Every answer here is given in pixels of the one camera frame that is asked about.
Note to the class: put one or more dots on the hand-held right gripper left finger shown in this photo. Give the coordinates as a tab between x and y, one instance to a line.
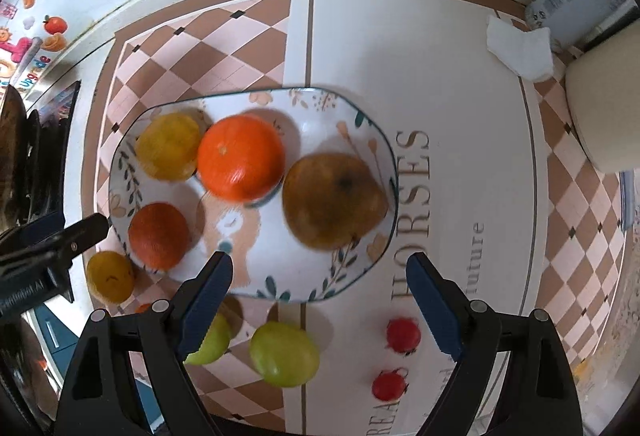
205	306

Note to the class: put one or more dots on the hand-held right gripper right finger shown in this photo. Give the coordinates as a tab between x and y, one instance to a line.
435	311

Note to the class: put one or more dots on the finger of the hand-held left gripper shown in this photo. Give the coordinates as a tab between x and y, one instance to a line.
35	227
82	233

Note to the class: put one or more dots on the green apple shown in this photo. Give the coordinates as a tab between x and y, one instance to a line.
284	353
216	341

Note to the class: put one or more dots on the red cherry tomato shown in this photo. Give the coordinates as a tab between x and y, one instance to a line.
389	387
402	335

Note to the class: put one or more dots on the yellow citrus fruit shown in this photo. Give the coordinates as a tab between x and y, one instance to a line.
167	146
110	277

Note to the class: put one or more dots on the floral ceramic plate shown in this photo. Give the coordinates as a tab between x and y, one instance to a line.
260	241

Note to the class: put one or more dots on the dark red-orange orange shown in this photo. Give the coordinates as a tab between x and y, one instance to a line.
159	236

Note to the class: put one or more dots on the black glass gas stove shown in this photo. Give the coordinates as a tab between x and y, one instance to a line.
71	111

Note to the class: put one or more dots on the bright orange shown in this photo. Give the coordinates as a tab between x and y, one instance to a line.
240	159

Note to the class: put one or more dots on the brown pear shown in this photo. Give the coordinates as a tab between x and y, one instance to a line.
330	201

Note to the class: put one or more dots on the checkered brown table mat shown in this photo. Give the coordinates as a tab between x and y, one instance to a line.
475	91

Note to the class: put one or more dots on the cream utensil holder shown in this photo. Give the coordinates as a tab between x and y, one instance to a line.
605	116

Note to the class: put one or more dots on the crumpled white tissue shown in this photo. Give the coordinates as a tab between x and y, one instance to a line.
522	49

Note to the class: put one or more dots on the colourful wall sticker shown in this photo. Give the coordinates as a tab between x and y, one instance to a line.
55	24

